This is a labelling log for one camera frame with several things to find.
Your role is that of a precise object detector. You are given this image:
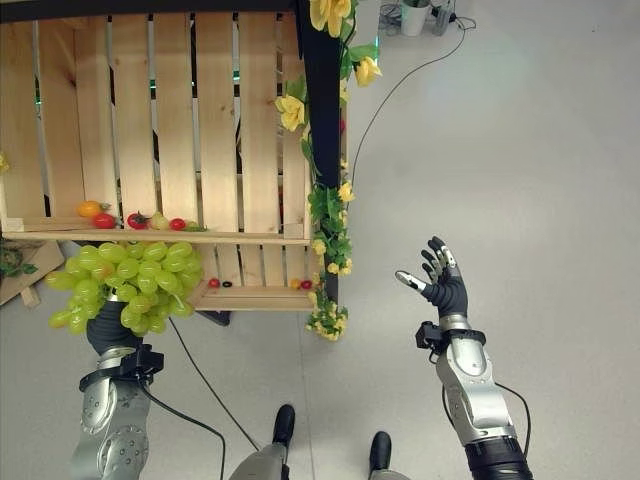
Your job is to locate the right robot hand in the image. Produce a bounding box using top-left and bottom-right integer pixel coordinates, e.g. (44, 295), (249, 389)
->
(394, 235), (471, 320)

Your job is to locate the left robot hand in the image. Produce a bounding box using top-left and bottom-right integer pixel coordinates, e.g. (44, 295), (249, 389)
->
(85, 293), (142, 358)

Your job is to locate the green grape bunch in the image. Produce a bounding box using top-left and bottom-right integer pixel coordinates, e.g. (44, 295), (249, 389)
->
(45, 240), (204, 337)

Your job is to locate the brown cardboard piece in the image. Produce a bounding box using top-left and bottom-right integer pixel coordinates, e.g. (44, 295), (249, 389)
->
(0, 238), (69, 307)

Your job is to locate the black flat object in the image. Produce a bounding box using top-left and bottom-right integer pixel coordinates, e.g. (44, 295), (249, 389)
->
(197, 309), (233, 328)

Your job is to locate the green leafy plant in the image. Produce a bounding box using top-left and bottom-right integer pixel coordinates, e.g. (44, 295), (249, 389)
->
(0, 237), (39, 279)

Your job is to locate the orange tomato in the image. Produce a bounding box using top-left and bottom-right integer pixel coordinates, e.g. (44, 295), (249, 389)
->
(75, 199), (112, 219)

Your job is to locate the green leaf flower garland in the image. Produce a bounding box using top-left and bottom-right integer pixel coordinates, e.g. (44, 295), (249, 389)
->
(298, 0), (381, 344)

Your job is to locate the small wooden slat crate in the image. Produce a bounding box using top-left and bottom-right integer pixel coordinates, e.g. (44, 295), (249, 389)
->
(186, 241), (327, 313)

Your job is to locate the right robot leg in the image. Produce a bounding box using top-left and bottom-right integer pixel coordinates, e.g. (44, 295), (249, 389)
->
(366, 430), (402, 480)

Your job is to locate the large wooden slat crate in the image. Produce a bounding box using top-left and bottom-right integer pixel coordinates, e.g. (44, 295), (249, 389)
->
(0, 10), (314, 247)

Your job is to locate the white pot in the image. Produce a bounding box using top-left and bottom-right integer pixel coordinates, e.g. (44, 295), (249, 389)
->
(398, 0), (432, 38)

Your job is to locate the large yellow artificial flower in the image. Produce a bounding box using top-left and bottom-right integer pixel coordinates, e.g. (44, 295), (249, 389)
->
(308, 0), (354, 38)

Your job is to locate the long black cable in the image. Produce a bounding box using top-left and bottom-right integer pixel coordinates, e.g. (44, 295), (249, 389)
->
(166, 316), (262, 452)

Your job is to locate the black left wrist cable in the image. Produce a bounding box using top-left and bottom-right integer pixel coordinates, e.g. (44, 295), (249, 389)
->
(138, 378), (227, 480)

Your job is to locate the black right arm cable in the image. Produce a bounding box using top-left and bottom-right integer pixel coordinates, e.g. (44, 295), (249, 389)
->
(493, 381), (532, 454)

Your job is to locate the thin black floor cable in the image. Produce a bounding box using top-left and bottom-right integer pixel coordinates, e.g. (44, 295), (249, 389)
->
(348, 16), (478, 184)

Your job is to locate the black stand post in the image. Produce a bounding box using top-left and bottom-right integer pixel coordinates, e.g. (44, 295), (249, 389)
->
(293, 0), (347, 307)

